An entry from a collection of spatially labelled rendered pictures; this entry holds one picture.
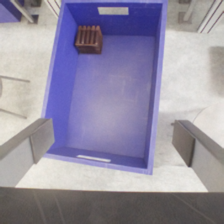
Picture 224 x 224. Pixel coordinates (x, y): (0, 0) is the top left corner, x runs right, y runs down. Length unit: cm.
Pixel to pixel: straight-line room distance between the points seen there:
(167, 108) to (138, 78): 30
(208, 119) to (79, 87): 59
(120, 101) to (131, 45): 28
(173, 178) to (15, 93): 114
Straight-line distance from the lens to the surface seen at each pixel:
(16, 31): 145
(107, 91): 75
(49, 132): 16
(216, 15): 107
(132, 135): 72
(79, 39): 79
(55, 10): 108
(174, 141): 17
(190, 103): 101
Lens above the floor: 94
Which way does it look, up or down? 79 degrees down
